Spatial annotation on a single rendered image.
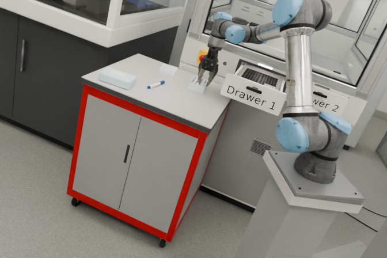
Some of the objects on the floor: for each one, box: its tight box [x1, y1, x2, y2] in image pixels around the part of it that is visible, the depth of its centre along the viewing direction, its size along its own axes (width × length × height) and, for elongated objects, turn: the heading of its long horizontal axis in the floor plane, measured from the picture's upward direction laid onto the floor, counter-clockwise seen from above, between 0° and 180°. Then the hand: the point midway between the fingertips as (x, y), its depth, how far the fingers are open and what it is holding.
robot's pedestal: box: [233, 150, 363, 258], centre depth 147 cm, size 30×30×76 cm
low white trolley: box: [67, 54, 232, 248], centre depth 191 cm, size 58×62×76 cm
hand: (204, 82), depth 176 cm, fingers open, 3 cm apart
